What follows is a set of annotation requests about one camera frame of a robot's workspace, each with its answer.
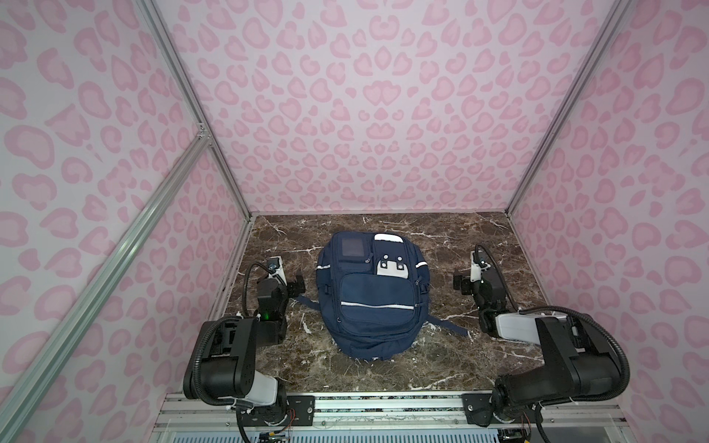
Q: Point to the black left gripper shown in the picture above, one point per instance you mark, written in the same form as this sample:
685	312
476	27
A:
294	286

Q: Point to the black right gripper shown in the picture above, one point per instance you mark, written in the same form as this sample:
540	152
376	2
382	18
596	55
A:
464	282

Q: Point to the navy blue backpack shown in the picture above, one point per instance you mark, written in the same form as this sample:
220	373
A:
373	294

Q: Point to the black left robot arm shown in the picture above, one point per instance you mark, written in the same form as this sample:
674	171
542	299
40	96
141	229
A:
222	367

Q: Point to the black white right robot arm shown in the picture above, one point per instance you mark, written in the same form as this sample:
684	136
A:
582	361

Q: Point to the left diagonal aluminium strut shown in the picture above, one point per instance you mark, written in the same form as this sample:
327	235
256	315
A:
28	393

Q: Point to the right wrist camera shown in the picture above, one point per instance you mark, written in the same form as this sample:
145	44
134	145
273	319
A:
478	266

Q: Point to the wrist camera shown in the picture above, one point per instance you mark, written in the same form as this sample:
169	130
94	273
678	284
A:
275	269
478	266

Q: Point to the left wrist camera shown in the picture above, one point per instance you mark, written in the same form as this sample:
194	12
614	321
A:
275	269

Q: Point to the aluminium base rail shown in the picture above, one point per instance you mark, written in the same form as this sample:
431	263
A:
441	416

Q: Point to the left aluminium corner post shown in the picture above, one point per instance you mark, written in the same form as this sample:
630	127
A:
166	45

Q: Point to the aluminium corner post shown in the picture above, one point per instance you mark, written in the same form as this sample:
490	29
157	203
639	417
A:
166	45
608	32

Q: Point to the right aluminium corner post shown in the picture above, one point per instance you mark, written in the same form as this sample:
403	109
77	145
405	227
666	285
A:
608	32

